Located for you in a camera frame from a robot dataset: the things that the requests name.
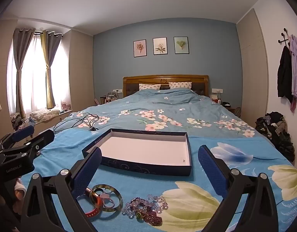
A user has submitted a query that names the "folded pale bedding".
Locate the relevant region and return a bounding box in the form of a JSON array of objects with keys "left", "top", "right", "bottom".
[{"left": 30, "top": 109, "right": 61, "bottom": 122}]

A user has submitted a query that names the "clear bead bracelet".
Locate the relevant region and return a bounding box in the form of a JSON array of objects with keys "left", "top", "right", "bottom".
[{"left": 121, "top": 194, "right": 169, "bottom": 216}]

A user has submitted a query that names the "beige wardrobe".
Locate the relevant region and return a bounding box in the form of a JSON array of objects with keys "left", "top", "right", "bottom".
[
  {"left": 69, "top": 30, "right": 94, "bottom": 112},
  {"left": 236, "top": 8, "right": 270, "bottom": 116}
]

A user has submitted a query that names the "olive green bangle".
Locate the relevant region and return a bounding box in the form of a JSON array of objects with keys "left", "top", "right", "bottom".
[{"left": 89, "top": 184, "right": 123, "bottom": 212}]

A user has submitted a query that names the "white patterned pillow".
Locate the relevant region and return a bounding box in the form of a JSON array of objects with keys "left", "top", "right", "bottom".
[
  {"left": 139, "top": 83, "right": 161, "bottom": 92},
  {"left": 168, "top": 82, "right": 193, "bottom": 90}
]

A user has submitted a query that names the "black wall coat rack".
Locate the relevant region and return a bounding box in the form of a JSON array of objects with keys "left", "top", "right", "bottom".
[{"left": 277, "top": 28, "right": 290, "bottom": 47}]

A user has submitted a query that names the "light blue tulip blanket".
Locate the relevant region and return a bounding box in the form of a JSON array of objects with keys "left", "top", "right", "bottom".
[{"left": 18, "top": 126, "right": 297, "bottom": 232}]

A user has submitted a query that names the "teal framed leaf picture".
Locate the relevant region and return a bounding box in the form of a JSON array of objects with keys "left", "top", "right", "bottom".
[{"left": 174, "top": 36, "right": 189, "bottom": 54}]

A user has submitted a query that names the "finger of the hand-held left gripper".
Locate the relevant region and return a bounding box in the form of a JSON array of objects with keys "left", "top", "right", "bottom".
[
  {"left": 1, "top": 129, "right": 55, "bottom": 160},
  {"left": 0, "top": 125, "right": 35, "bottom": 151}
]

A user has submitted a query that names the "orange smart band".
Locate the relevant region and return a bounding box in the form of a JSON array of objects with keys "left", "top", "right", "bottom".
[{"left": 85, "top": 193, "right": 102, "bottom": 219}]

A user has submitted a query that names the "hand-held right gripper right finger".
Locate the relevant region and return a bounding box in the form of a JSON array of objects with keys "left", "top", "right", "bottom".
[{"left": 198, "top": 145, "right": 279, "bottom": 232}]

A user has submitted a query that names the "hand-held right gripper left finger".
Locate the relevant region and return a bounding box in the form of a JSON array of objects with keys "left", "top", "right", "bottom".
[{"left": 19, "top": 147, "right": 103, "bottom": 232}]

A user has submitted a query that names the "purple beaded bracelet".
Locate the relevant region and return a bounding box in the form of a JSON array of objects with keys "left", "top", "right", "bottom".
[{"left": 129, "top": 198, "right": 163, "bottom": 226}]

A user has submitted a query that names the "wooden bed headboard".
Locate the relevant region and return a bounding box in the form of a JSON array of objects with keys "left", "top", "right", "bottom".
[{"left": 123, "top": 75, "right": 210, "bottom": 98}]

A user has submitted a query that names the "pile of dark clothes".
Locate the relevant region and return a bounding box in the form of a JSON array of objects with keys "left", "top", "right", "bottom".
[{"left": 255, "top": 112, "right": 296, "bottom": 162}]

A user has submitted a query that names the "black cable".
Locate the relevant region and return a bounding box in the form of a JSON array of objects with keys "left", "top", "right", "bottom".
[{"left": 53, "top": 113, "right": 101, "bottom": 134}]

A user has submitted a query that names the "dark blue box tray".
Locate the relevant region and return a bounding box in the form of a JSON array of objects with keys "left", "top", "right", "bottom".
[{"left": 82, "top": 128, "right": 192, "bottom": 177}]

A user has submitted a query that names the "blue floral duvet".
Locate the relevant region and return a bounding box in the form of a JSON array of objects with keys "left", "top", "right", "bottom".
[{"left": 54, "top": 88, "right": 256, "bottom": 138}]

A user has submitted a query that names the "black jacket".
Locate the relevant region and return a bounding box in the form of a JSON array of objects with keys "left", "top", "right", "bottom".
[{"left": 277, "top": 45, "right": 294, "bottom": 104}]

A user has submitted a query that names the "cluttered bedside table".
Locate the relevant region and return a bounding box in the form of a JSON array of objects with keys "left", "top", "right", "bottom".
[{"left": 94, "top": 94, "right": 122, "bottom": 105}]

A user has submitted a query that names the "grey olive curtain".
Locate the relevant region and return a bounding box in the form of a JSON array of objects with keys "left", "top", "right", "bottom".
[{"left": 41, "top": 30, "right": 62, "bottom": 109}]

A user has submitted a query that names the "dark bedside table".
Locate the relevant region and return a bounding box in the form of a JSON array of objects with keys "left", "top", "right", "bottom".
[{"left": 221, "top": 101, "right": 236, "bottom": 113}]

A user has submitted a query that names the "pink framed flower picture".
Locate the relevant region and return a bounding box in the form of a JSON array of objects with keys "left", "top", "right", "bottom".
[{"left": 133, "top": 39, "right": 147, "bottom": 58}]

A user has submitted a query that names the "white sheer curtain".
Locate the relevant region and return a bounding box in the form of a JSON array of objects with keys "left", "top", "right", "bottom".
[{"left": 7, "top": 32, "right": 70, "bottom": 116}]

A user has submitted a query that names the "cream framed flower picture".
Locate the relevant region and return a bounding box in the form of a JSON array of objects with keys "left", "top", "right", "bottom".
[{"left": 153, "top": 38, "right": 168, "bottom": 55}]

